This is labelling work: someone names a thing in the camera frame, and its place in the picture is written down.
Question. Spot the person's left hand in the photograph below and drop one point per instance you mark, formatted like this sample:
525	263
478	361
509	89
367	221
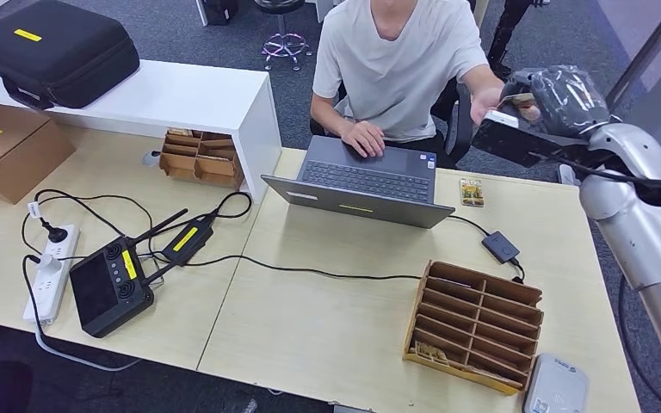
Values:
485	101

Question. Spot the person's right hand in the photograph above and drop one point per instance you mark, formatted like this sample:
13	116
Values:
365	139

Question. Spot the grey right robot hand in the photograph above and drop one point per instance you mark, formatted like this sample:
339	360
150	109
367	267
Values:
564	97

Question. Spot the patterned key card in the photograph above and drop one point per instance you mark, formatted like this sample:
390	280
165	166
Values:
472	192

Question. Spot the cardboard card organizer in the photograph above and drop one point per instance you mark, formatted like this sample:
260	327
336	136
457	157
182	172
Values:
479	319

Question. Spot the person's left forearm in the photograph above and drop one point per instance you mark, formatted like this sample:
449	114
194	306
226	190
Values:
481	77

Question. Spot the person's right forearm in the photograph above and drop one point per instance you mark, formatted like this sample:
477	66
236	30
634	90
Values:
327	114

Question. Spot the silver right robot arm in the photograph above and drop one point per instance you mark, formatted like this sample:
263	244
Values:
638	228

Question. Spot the person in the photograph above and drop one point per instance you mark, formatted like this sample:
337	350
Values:
393	74

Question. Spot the patterned card stack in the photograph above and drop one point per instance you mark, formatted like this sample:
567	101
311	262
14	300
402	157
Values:
432	353

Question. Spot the white card reader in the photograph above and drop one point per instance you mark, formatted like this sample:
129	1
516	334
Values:
555	387

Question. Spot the black office chair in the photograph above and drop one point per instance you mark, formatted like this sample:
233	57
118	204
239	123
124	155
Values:
459	125

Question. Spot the black humanoid robot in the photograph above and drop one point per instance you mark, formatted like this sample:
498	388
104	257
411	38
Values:
504	34

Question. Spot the grey laptop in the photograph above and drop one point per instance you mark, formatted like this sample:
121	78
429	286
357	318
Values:
365	211

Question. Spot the wooden desk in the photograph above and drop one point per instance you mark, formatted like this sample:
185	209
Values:
480	11

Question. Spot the chrome base stool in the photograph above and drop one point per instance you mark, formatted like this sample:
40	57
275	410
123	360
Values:
285	44

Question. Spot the black USB hub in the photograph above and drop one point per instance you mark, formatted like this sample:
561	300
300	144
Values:
500	247

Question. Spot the small cardboard divider tray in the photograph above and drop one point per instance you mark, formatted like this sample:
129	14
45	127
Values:
205	168

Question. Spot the black bag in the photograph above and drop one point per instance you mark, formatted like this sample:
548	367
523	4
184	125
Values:
220	11

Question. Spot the white desk shelf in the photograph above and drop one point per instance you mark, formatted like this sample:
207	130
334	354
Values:
165	97

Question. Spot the black power brick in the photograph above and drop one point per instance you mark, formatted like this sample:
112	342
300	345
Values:
188	242

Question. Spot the black remote controller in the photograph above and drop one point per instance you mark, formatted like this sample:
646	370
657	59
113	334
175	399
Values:
108	290

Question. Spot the black mains plug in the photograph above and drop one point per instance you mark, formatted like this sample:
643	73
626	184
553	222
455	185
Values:
57	234

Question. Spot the black carrying case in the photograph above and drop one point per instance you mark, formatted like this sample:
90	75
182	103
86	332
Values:
51	51

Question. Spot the white plug adapter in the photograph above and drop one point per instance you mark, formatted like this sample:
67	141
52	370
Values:
48	263

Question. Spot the white power strip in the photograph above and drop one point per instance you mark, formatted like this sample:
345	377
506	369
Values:
51	290

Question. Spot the brown cardboard box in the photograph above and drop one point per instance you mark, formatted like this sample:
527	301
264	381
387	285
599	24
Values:
11	154

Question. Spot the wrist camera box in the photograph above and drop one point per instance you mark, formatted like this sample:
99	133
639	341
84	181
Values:
513	142

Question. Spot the chrome stanchion post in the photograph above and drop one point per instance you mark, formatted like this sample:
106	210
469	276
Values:
650	51

